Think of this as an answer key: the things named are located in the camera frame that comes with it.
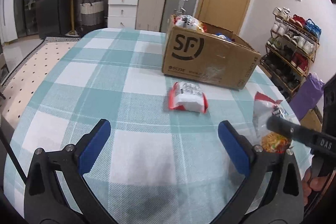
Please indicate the small cardboard box on floor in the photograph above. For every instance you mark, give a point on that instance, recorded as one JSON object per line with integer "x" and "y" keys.
{"x": 312, "y": 120}

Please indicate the woven laundry basket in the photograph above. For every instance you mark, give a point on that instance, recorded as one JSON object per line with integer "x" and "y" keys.
{"x": 91, "y": 16}

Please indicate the dotted beige floor mat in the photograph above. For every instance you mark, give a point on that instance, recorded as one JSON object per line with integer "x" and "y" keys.
{"x": 21, "y": 84}

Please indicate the white red noodle bag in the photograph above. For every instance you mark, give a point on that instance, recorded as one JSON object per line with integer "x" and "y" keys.
{"x": 189, "y": 22}

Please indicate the white red snack packet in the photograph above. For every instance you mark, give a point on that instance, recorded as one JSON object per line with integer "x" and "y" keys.
{"x": 186, "y": 96}

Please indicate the blue snack packet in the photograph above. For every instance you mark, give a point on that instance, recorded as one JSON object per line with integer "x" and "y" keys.
{"x": 222, "y": 36}

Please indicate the wooden shoe rack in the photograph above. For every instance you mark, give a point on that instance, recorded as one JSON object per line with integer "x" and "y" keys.
{"x": 290, "y": 50}

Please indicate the brown SF cardboard box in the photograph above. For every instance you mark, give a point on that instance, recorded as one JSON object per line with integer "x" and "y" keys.
{"x": 206, "y": 58}

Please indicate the silver aluminium suitcase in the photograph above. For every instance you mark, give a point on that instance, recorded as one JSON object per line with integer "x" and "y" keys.
{"x": 176, "y": 7}

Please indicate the purple bag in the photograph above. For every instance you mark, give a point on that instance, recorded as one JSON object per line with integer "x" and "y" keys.
{"x": 307, "y": 96}

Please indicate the orange noodle picture snack bag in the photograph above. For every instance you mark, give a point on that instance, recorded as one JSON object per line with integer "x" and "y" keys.
{"x": 264, "y": 110}

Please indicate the beige suitcase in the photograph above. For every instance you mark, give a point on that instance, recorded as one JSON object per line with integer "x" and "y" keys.
{"x": 149, "y": 15}

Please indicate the person's right hand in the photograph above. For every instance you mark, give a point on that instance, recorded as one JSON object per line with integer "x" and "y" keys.
{"x": 312, "y": 184}

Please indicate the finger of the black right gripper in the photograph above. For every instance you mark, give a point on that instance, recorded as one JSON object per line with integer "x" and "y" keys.
{"x": 290, "y": 130}

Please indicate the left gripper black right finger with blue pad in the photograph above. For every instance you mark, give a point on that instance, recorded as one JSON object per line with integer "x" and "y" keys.
{"x": 271, "y": 191}

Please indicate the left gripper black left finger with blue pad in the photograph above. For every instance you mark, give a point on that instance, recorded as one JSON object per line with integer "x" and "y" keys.
{"x": 45, "y": 201}

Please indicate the teal white plaid tablecloth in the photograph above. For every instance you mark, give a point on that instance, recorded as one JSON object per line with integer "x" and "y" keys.
{"x": 158, "y": 165}

